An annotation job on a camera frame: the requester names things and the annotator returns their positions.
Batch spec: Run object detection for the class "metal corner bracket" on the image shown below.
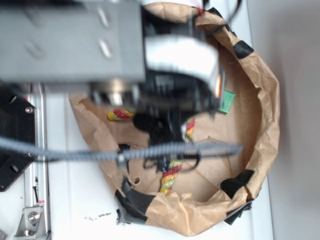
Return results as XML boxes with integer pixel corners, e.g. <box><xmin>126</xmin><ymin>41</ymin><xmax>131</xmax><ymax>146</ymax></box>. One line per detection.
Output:
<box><xmin>14</xmin><ymin>206</ymin><xmax>49</xmax><ymax>240</ymax></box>

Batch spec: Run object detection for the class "grey braided cable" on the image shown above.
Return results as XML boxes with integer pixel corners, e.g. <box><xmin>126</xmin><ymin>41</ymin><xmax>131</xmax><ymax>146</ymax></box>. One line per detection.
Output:
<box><xmin>0</xmin><ymin>136</ymin><xmax>245</xmax><ymax>163</ymax></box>

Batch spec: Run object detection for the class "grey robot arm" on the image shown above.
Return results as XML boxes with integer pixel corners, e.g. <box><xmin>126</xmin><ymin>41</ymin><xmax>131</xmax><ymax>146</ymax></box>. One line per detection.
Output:
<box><xmin>0</xmin><ymin>0</ymin><xmax>224</xmax><ymax>144</ymax></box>

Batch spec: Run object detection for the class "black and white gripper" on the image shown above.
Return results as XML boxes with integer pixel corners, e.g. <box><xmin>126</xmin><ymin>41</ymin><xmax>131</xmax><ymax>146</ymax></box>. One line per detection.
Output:
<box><xmin>133</xmin><ymin>7</ymin><xmax>225</xmax><ymax>146</ymax></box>

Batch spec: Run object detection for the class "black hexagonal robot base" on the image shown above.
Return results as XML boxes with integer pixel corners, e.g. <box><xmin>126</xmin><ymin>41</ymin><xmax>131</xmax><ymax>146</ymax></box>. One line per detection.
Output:
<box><xmin>0</xmin><ymin>82</ymin><xmax>37</xmax><ymax>192</ymax></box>

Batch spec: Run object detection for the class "green wooden block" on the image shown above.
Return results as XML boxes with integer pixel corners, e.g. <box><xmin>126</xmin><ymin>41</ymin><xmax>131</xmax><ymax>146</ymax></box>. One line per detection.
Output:
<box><xmin>217</xmin><ymin>90</ymin><xmax>236</xmax><ymax>115</ymax></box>

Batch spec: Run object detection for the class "multicolour twisted rope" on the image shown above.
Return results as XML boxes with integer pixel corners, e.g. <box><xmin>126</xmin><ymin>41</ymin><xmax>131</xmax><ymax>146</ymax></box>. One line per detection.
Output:
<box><xmin>107</xmin><ymin>108</ymin><xmax>197</xmax><ymax>196</ymax></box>

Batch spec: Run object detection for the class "aluminium extrusion rail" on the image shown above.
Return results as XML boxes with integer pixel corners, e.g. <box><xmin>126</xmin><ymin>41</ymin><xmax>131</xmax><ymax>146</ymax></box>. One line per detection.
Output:
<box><xmin>24</xmin><ymin>83</ymin><xmax>50</xmax><ymax>208</ymax></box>

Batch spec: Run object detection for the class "brown paper bag bowl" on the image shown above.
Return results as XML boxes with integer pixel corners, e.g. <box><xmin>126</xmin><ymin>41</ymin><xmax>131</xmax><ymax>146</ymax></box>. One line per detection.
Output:
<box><xmin>69</xmin><ymin>1</ymin><xmax>281</xmax><ymax>237</ymax></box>

